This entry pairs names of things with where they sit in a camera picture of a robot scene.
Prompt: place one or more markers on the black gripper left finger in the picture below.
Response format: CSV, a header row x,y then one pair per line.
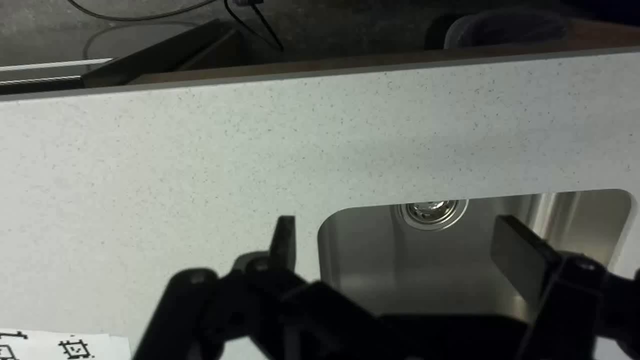
x,y
283,242

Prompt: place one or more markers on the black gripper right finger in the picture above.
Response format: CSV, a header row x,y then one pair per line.
x,y
526,263

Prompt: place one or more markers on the steel sink drain strainer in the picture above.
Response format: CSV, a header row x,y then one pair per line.
x,y
433,212

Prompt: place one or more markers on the stainless steel sink basin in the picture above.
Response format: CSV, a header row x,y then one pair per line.
x,y
413,267

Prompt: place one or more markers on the black tripod pole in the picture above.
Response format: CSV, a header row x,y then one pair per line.
x,y
166,57

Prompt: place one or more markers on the dark round stool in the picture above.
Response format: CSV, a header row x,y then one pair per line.
x,y
506,30

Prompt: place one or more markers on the white paper with markers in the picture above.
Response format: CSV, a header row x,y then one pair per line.
x,y
41,344

